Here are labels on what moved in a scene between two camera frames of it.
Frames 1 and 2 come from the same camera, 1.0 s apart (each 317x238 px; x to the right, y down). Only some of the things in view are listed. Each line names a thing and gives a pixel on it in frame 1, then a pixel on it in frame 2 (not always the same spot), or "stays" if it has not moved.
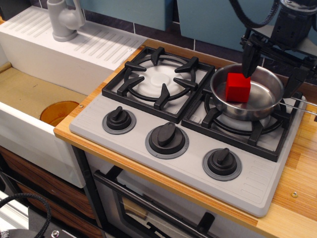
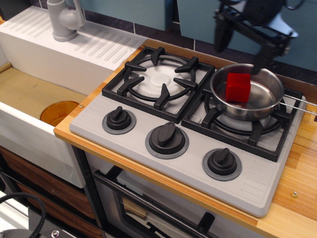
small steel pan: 266,93 stays
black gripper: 290,34 to 261,24
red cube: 237,88 stays
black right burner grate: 265,138 stays
